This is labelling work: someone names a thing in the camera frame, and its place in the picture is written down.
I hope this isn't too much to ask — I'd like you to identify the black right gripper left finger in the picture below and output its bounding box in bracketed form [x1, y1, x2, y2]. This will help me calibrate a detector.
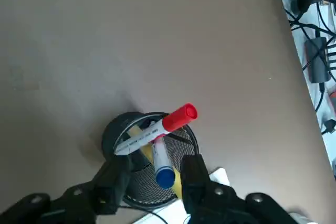
[0, 157, 131, 224]

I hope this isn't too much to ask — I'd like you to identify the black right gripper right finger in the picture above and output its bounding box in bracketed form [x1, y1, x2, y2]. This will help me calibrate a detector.
[180, 154, 300, 224]

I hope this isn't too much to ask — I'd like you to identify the white marker with blue cap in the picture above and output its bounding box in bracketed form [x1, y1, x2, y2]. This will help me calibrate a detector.
[151, 134, 176, 190]

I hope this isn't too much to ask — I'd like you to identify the black mesh pen holder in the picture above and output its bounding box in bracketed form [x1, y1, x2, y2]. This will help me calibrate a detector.
[101, 111, 202, 206]

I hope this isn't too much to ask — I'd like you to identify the cream clipboard with metal clip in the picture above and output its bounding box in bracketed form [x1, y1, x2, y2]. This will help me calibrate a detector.
[133, 167, 230, 224]

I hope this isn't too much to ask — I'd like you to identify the yellow marker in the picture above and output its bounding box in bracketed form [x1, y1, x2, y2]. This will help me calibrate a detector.
[128, 125, 184, 198]

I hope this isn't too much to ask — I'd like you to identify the white marker with red cap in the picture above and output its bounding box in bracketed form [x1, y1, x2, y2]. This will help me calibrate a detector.
[114, 102, 199, 156]

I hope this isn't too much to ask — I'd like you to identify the black power adapter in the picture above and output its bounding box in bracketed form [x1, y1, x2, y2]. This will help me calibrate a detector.
[304, 37, 331, 83]

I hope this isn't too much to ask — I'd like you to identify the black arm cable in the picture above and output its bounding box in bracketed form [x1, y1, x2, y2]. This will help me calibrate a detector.
[118, 202, 169, 224]

